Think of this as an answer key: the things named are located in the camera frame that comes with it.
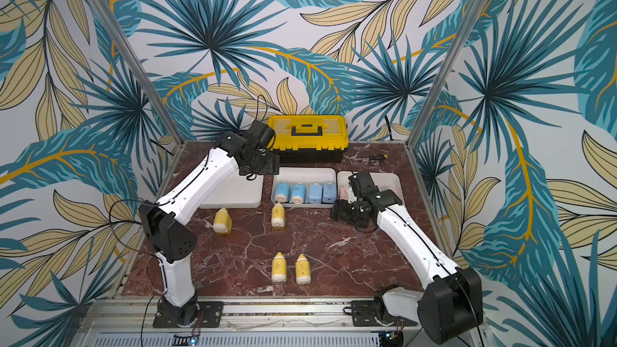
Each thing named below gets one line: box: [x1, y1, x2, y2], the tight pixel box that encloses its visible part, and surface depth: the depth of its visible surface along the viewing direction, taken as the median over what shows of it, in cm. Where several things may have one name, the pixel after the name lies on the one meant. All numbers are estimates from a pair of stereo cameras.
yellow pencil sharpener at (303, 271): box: [294, 253, 311, 286], surface depth 77 cm
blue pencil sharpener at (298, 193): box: [290, 182, 307, 205], surface depth 96 cm
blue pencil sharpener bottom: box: [308, 182, 323, 205], surface depth 97 cm
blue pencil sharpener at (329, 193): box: [322, 181, 337, 205], surface depth 95 cm
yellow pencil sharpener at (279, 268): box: [271, 251, 287, 283], surface depth 77 cm
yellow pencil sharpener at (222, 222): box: [212, 207, 233, 234], surface depth 87 cm
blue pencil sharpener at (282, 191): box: [274, 180, 291, 204], surface depth 95 cm
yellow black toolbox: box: [266, 114, 350, 164], surface depth 103 cm
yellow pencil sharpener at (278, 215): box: [271, 202, 286, 228], surface depth 89 cm
